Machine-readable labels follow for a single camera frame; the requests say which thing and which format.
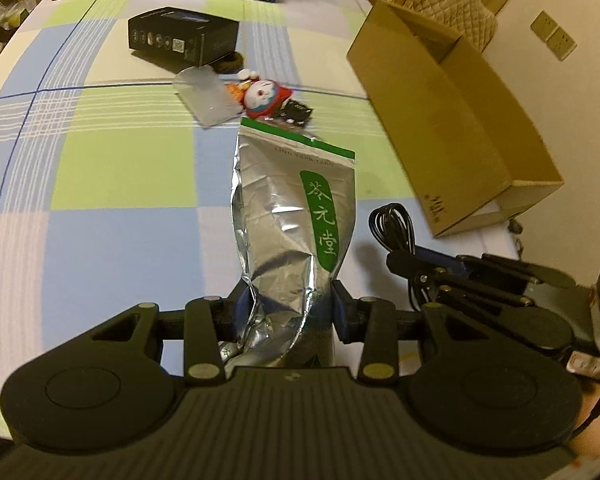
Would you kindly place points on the plaid bed sheet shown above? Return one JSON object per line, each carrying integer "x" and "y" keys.
{"x": 105, "y": 185}

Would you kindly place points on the beige quilted cover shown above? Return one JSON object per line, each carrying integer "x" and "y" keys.
{"x": 455, "y": 5}

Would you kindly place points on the red and blue cat toy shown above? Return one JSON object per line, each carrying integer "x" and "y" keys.
{"x": 265, "y": 97}

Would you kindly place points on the cardboard box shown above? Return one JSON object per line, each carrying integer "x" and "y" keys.
{"x": 430, "y": 110}

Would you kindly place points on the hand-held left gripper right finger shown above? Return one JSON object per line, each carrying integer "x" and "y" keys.
{"x": 341, "y": 312}

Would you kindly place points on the small black packet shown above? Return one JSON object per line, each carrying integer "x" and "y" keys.
{"x": 295, "y": 112}

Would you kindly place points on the beige wall socket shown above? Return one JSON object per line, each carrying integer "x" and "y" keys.
{"x": 543, "y": 24}
{"x": 562, "y": 43}

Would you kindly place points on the black product box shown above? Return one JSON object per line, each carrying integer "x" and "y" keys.
{"x": 180, "y": 35}

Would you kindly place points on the small orange and white toy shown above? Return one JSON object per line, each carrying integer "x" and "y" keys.
{"x": 237, "y": 87}

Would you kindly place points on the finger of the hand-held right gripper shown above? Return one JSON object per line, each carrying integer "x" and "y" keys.
{"x": 505, "y": 270}
{"x": 475, "y": 290}

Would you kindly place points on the silver foil tea pouch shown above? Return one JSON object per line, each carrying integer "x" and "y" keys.
{"x": 285, "y": 220}

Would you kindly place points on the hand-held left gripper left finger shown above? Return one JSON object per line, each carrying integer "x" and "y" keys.
{"x": 243, "y": 312}

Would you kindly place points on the clear plastic bag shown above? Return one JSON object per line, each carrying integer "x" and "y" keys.
{"x": 205, "y": 97}

